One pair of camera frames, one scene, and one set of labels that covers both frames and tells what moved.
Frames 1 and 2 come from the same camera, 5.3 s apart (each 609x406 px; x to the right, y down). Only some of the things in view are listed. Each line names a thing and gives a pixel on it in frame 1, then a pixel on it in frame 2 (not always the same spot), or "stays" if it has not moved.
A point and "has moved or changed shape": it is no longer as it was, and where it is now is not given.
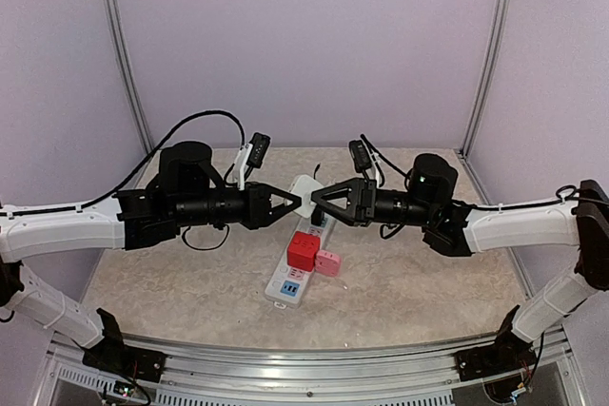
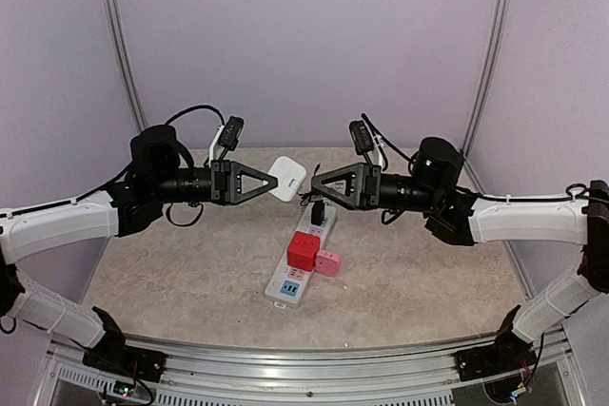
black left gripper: [259, 213] → [225, 182]
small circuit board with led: [124, 389] stays
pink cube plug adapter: [327, 263] stays
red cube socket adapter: [303, 250] stays
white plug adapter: [303, 187] has moved or changed shape
